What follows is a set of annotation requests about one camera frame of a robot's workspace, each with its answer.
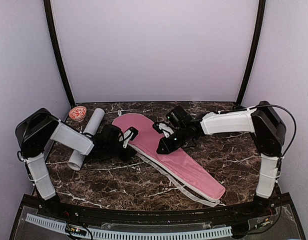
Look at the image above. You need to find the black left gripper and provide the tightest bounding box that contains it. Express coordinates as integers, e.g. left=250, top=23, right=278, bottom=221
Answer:
left=106, top=142, right=137, bottom=163

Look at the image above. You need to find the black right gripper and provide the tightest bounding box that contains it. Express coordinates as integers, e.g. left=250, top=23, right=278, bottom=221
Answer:
left=157, top=125, right=190, bottom=154

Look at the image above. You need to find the pink racket bag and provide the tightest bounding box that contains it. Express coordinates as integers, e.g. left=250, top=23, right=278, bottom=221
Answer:
left=113, top=113, right=225, bottom=207

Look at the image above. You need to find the white shuttlecock tube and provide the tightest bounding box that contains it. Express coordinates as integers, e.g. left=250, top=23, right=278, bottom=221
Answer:
left=67, top=107, right=106, bottom=171

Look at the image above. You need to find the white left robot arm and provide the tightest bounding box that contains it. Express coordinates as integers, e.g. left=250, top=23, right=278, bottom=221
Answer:
left=15, top=108, right=138, bottom=218

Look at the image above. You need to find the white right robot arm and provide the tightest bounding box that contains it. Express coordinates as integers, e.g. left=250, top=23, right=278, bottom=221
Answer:
left=152, top=101, right=295, bottom=217

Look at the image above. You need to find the red patterned bowl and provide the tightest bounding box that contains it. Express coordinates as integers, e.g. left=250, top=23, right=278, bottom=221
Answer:
left=69, top=106, right=87, bottom=122

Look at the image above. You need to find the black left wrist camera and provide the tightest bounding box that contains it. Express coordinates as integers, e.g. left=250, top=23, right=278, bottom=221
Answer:
left=100, top=124, right=122, bottom=143

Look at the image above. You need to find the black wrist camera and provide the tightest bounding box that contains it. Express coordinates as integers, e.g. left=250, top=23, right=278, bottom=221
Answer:
left=100, top=124, right=122, bottom=143
left=166, top=106, right=193, bottom=128

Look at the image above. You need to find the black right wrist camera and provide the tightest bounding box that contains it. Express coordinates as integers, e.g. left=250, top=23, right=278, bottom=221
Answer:
left=166, top=106, right=193, bottom=128

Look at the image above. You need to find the black table front rail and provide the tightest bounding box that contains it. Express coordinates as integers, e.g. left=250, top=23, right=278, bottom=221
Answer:
left=52, top=203, right=276, bottom=230

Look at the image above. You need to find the white cable duct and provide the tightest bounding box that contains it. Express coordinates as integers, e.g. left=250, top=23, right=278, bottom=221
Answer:
left=25, top=213, right=232, bottom=240

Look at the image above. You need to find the black frame post left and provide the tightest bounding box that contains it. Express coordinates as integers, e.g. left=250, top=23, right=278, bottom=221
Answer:
left=43, top=0, right=76, bottom=107

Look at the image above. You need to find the black frame post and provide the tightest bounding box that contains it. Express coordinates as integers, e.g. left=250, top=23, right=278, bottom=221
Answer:
left=43, top=0, right=76, bottom=107
left=235, top=0, right=266, bottom=106

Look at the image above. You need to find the black frame post right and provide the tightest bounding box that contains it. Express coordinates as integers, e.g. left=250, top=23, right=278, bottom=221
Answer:
left=235, top=0, right=266, bottom=106

